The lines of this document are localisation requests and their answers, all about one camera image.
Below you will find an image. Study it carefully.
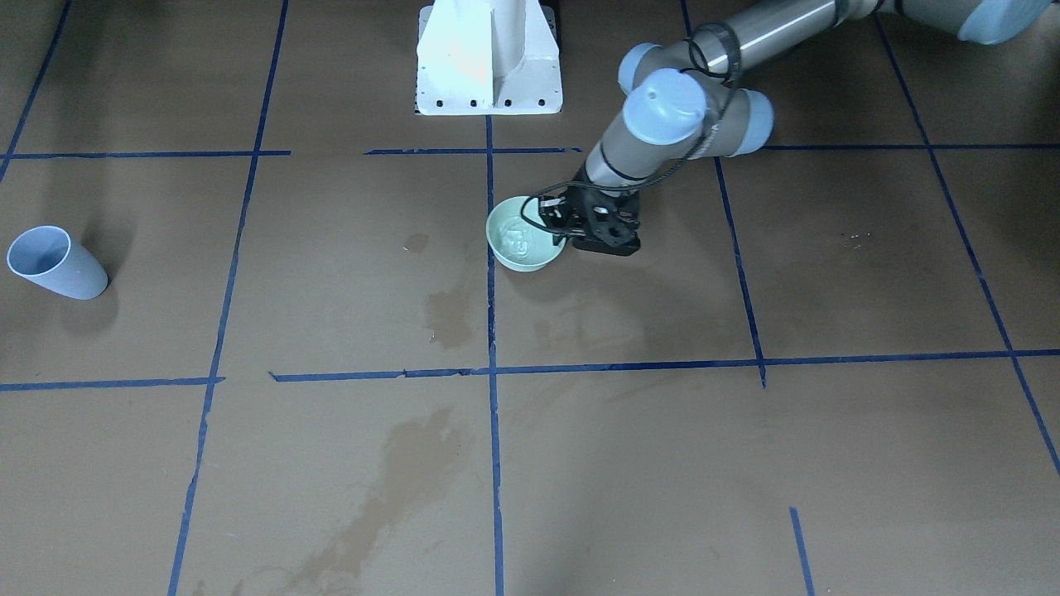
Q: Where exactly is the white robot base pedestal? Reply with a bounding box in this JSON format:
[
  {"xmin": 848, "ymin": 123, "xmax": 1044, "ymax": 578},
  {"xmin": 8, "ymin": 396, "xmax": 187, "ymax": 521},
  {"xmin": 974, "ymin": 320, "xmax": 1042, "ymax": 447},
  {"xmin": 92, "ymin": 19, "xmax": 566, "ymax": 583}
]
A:
[{"xmin": 414, "ymin": 1, "xmax": 564, "ymax": 117}]

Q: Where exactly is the blue plastic cup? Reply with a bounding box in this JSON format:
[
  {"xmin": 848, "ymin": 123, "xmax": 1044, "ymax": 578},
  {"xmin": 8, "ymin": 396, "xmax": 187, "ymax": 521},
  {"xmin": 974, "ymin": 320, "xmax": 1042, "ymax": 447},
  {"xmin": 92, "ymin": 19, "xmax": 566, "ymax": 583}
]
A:
[{"xmin": 5, "ymin": 225, "xmax": 109, "ymax": 300}]

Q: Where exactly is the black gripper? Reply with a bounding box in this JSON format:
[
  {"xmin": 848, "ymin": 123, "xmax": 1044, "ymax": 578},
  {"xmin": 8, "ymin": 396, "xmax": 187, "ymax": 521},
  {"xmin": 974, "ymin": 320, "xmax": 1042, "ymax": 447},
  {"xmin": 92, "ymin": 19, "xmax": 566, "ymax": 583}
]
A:
[{"xmin": 538, "ymin": 186, "xmax": 641, "ymax": 257}]

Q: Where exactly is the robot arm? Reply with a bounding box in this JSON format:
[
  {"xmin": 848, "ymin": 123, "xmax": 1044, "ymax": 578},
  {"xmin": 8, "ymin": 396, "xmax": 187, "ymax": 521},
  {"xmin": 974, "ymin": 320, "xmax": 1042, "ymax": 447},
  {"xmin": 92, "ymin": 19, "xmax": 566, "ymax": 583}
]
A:
[{"xmin": 518, "ymin": 1, "xmax": 1048, "ymax": 256}]

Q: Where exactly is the green plastic bowl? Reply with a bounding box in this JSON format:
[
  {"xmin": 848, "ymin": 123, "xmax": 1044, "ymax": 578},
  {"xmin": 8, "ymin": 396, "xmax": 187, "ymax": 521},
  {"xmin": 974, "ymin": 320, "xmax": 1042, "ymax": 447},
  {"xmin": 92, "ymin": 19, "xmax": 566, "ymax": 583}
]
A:
[{"xmin": 485, "ymin": 196, "xmax": 566, "ymax": 271}]

